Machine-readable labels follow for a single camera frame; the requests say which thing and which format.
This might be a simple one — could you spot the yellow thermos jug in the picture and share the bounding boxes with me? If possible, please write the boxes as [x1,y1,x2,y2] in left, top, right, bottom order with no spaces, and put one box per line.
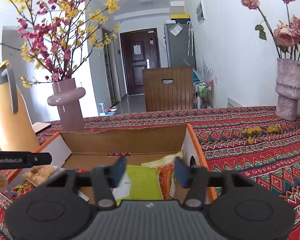
[0,60,39,152]

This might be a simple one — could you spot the storage rack with bottles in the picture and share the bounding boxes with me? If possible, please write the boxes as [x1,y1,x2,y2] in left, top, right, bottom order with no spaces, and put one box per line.
[194,81,213,109]

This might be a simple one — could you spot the cracker packet near box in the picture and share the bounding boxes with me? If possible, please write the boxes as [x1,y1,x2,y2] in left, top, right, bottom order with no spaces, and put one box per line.
[23,165,55,187]

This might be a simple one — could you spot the orange red snack packet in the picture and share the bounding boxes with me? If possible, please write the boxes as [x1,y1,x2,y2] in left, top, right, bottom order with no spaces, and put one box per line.
[158,163,175,200]

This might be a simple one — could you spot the dark brown door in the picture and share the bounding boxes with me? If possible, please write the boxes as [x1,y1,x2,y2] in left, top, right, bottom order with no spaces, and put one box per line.
[120,28,160,95]

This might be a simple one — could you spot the patterned red tablecloth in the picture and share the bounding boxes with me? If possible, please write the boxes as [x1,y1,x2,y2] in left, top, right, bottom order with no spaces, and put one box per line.
[0,107,300,239]

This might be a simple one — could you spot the dried pink roses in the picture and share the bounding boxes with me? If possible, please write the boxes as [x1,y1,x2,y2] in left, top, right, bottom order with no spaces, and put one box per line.
[241,0,300,62]

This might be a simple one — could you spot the smooth pink ring vase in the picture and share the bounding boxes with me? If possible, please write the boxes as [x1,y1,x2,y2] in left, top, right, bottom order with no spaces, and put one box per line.
[47,78,85,132]

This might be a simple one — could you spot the yellow pink blossom branches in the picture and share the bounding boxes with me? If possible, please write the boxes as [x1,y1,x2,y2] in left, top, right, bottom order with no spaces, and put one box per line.
[5,0,120,83]

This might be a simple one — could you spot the red cardboard pumpkin box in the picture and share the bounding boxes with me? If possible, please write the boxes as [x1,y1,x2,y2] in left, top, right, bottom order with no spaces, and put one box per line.
[7,123,218,205]

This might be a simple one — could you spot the fallen yellow petals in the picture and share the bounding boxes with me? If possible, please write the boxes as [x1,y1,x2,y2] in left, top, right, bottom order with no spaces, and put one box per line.
[242,125,282,144]

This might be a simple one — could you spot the grey refrigerator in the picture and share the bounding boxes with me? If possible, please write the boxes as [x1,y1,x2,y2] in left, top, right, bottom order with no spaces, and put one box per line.
[164,21,196,69]

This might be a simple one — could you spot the green white snack packet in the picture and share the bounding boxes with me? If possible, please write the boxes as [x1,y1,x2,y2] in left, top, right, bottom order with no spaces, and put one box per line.
[113,165,163,205]

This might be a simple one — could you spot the textured lilac vase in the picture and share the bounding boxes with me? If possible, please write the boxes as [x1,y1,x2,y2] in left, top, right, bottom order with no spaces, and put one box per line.
[275,58,300,121]

